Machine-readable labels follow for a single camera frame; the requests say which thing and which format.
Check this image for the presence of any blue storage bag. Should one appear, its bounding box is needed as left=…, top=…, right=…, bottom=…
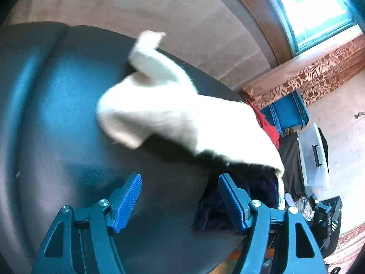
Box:
left=261, top=90, right=309, bottom=136

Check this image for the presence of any red garment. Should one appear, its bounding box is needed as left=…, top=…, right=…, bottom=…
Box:
left=245, top=100, right=280, bottom=150

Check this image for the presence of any dark navy garment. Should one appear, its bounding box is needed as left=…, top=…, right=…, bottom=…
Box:
left=192, top=151, right=281, bottom=232

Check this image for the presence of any white knitted sweater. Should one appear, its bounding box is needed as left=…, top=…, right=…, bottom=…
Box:
left=96, top=30, right=285, bottom=209

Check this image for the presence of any window with blue frame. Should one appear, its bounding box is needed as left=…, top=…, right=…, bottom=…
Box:
left=269, top=0, right=357, bottom=56

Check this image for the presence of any clear plastic storage box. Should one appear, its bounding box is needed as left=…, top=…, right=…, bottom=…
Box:
left=298, top=122, right=330, bottom=197

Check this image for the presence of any black gripper device on floor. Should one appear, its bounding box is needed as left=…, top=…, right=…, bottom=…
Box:
left=309, top=196, right=343, bottom=258

